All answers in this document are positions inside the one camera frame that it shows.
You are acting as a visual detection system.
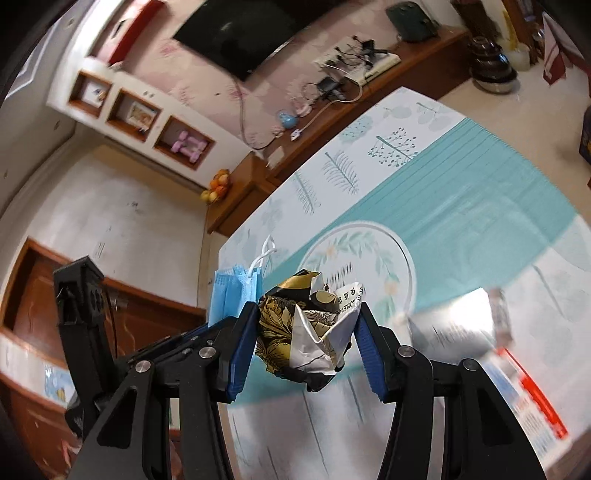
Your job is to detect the dark stacked pot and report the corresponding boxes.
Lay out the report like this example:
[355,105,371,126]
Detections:
[469,36,518,95]

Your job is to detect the red white flat box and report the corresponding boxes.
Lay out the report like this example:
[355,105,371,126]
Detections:
[481,348,572,473]

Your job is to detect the leaf-print tablecloth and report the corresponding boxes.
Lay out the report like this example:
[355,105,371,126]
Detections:
[218,88,590,478]

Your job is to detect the blue teapot ornament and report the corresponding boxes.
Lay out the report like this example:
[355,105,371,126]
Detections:
[276,110,298,130]

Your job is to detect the black gold foil wrapper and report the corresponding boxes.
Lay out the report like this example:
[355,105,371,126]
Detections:
[256,269,365,392]

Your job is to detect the pink dumbbells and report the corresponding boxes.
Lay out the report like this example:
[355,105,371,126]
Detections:
[171,130,208,164]

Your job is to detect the white power strip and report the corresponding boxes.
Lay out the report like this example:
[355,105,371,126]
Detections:
[314,44,401,85]

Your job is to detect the brown wooden door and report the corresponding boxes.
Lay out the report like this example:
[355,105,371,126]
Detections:
[1,238,205,479]

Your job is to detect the fruit bowl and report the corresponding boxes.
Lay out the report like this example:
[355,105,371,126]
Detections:
[200,169,231,205]

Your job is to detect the blue face mask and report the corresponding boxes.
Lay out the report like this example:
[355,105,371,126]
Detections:
[207,235,276,326]

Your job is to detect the silver white carton box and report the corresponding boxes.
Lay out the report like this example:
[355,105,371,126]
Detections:
[407,288,513,364]

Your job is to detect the dark green toaster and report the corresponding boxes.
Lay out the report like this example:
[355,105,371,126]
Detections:
[386,1,439,43]

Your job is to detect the wall television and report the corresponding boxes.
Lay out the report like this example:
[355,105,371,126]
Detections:
[173,0,339,81]

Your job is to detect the wooden tv cabinet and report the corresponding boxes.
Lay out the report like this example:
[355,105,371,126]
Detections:
[206,26,470,237]

